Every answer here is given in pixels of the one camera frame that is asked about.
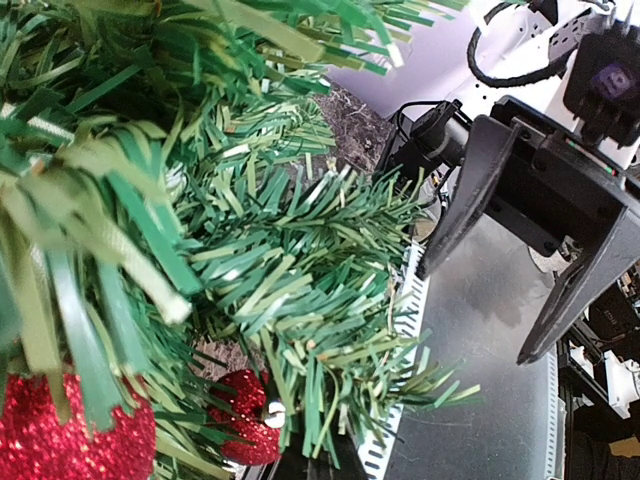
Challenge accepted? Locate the red ball ornament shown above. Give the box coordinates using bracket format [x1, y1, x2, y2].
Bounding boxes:
[1, 374, 156, 479]
[208, 369, 286, 466]

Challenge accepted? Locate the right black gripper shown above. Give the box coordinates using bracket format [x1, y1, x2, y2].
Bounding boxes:
[416, 96, 639, 365]

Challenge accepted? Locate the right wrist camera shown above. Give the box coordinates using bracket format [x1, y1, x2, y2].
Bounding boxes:
[563, 21, 639, 147]

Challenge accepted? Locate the small green christmas tree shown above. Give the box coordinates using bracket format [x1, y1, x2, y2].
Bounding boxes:
[1, 1, 479, 479]

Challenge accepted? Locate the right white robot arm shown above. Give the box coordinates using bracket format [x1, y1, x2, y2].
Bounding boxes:
[419, 1, 639, 364]

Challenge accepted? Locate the white perforated cable duct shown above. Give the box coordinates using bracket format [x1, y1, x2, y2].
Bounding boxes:
[355, 240, 433, 480]

